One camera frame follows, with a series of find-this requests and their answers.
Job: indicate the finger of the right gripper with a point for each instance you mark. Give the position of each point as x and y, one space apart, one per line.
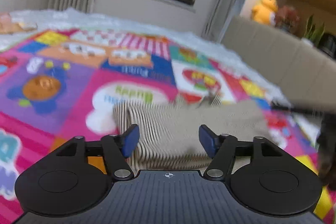
296 109

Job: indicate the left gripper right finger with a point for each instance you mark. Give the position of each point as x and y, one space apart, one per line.
221 149

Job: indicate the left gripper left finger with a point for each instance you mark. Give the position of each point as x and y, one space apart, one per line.
115 151

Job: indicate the striped beige garment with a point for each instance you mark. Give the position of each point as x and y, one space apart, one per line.
169 137

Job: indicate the green potted plant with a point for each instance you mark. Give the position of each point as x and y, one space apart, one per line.
313 33

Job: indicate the black round appliance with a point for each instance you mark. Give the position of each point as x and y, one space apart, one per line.
327 44

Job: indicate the colourful play mat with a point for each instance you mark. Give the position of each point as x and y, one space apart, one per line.
272 181

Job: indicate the pink flower pot plant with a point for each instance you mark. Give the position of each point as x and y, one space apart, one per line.
287 19

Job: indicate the yellow plush duck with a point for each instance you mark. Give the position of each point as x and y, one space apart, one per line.
264 12

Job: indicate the pink items on bed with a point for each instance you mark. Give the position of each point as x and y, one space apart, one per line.
8 26

